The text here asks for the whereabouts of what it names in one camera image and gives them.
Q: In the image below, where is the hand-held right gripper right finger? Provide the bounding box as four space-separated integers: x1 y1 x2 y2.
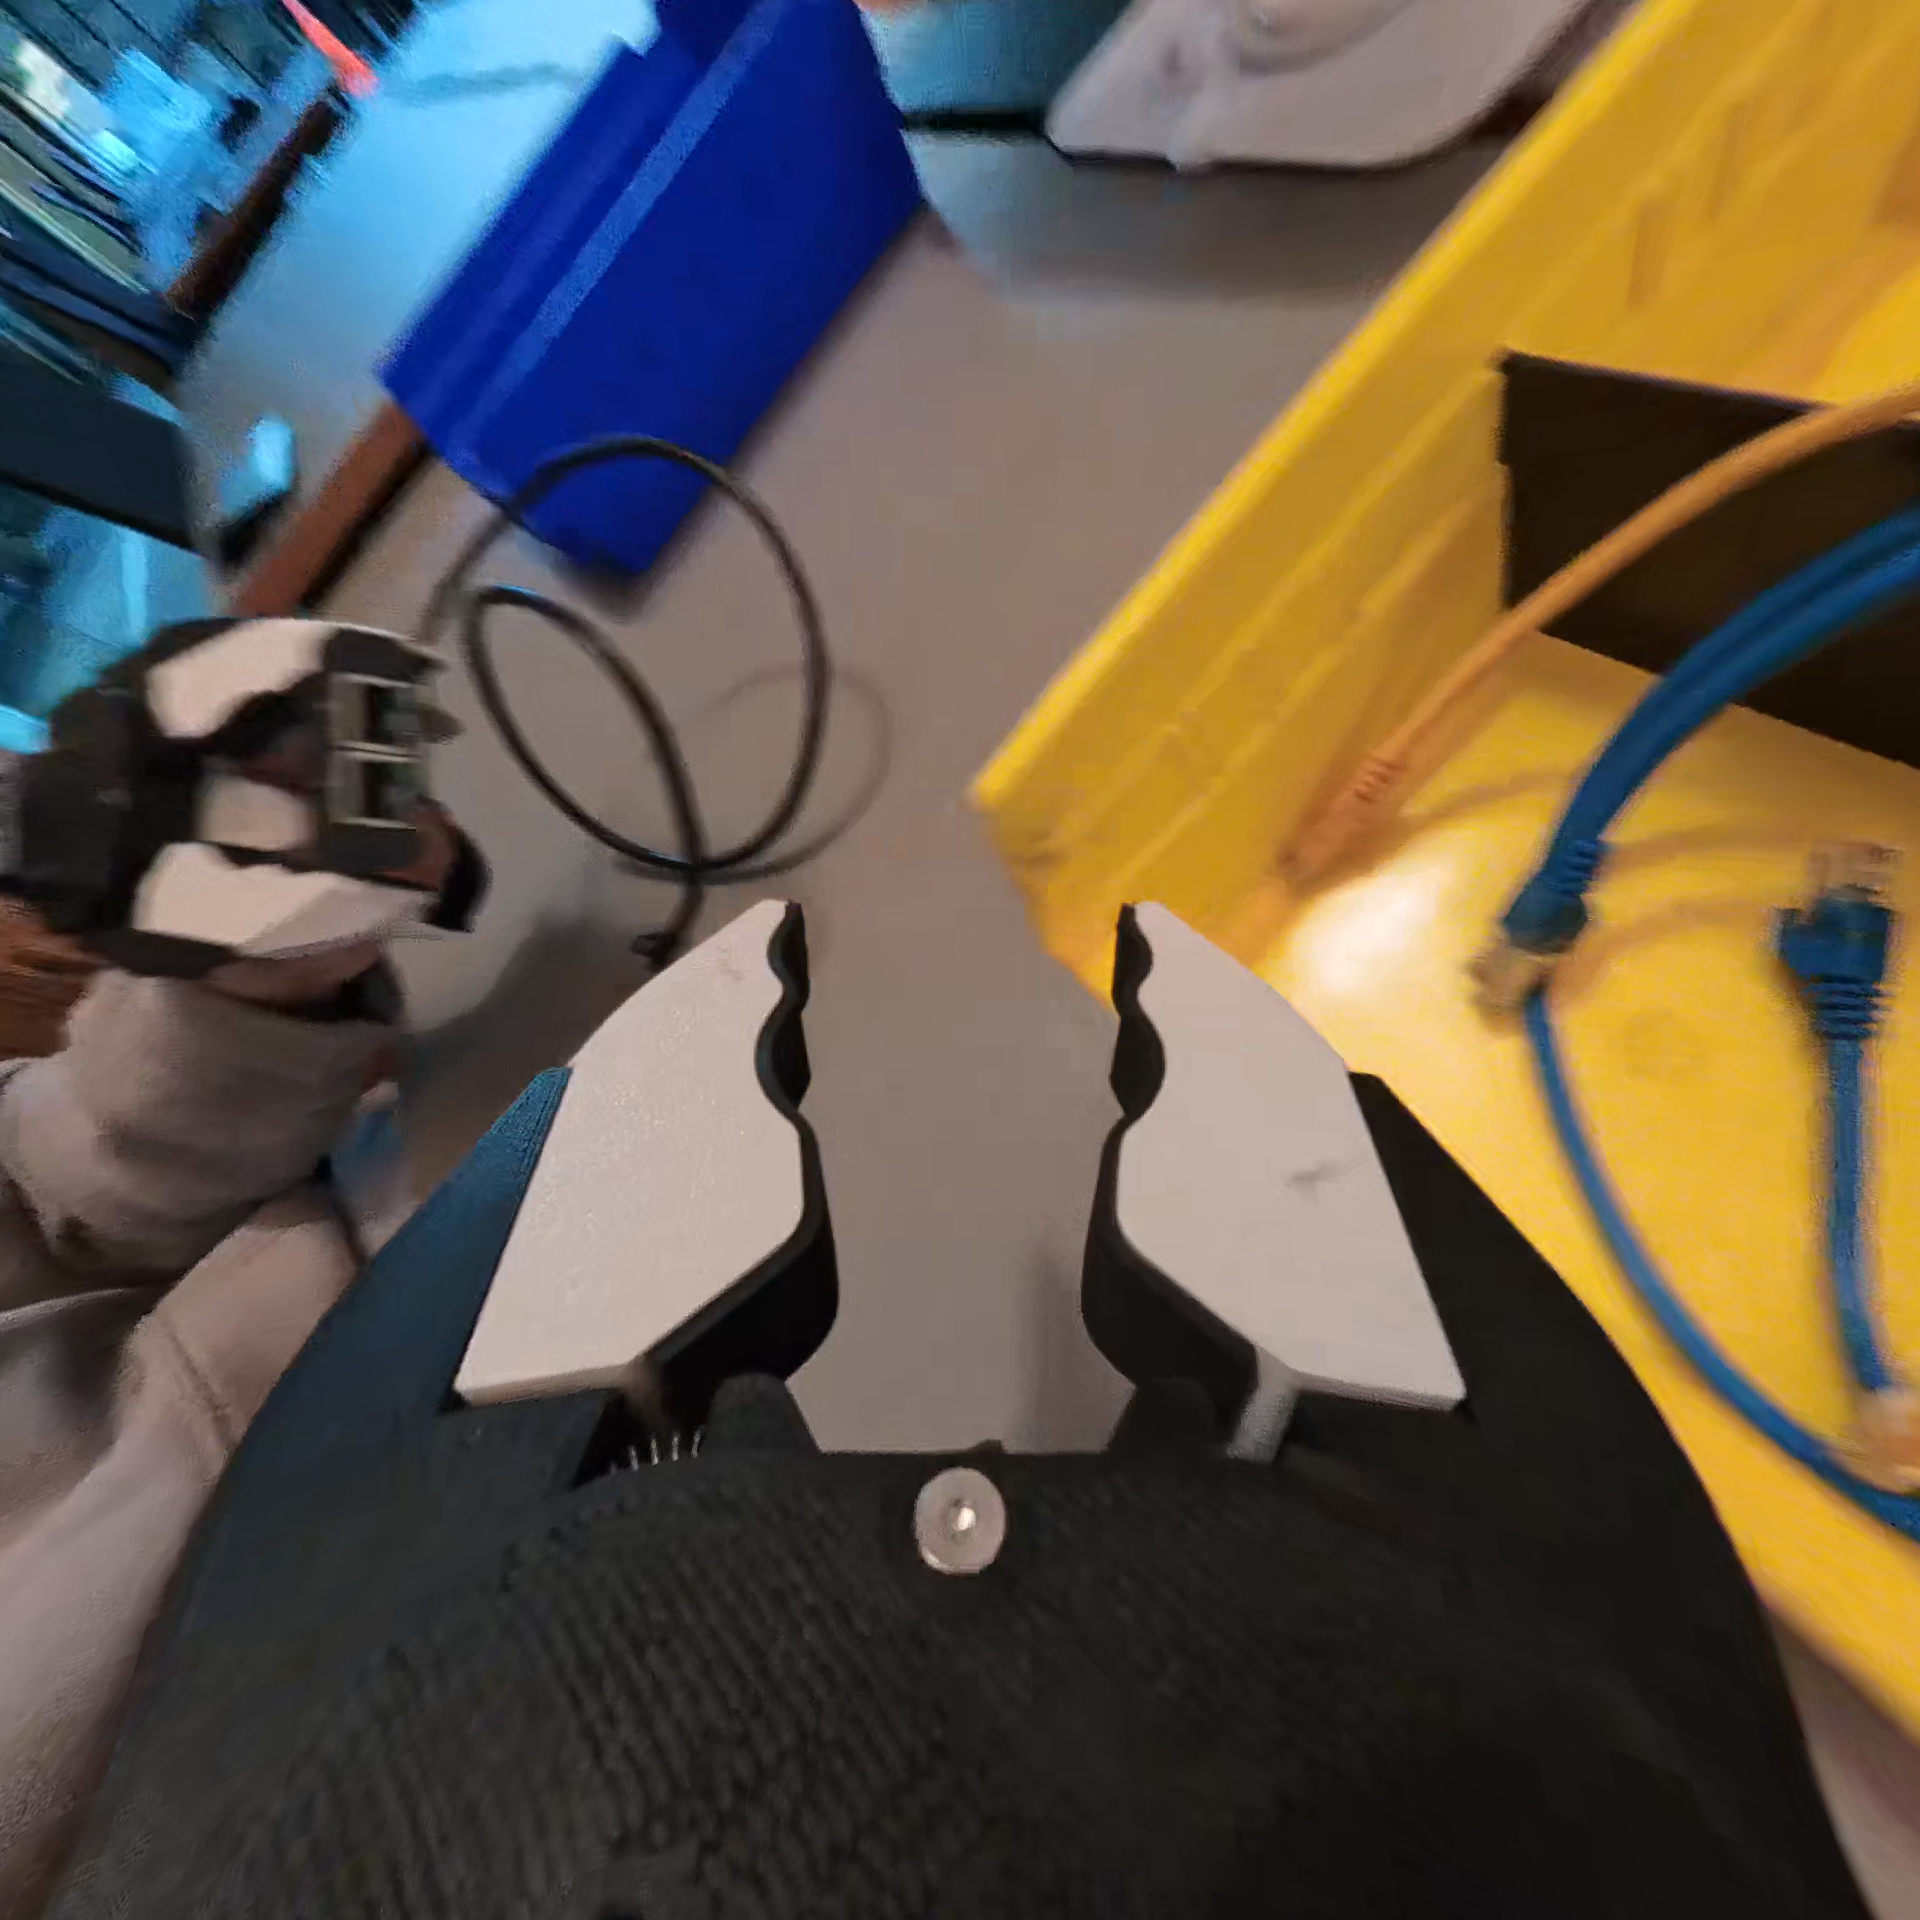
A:
1078 900 1470 1462

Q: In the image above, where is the black ethernet cable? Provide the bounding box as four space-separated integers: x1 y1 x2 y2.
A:
422 435 835 969

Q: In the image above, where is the black network splitter box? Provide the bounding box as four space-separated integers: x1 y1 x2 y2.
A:
320 632 459 887

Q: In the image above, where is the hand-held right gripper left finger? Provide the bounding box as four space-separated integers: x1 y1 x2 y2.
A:
455 900 838 1416

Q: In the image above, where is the blue plastic bin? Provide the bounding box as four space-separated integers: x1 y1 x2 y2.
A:
375 0 923 579

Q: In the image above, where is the orange ethernet cable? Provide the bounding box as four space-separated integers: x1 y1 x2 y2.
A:
1288 382 1920 887

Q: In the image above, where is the person's left forearm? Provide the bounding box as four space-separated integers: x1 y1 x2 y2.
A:
0 1201 452 1920

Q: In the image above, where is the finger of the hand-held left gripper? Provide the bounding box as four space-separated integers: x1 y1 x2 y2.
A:
133 774 452 963
147 619 349 742

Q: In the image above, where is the white stand base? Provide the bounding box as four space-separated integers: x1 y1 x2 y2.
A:
1045 0 1600 170

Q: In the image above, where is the yellow plastic bin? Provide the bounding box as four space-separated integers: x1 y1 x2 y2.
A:
966 0 1920 1742

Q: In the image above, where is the blue ethernet cable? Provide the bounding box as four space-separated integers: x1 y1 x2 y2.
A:
1477 511 1920 1547

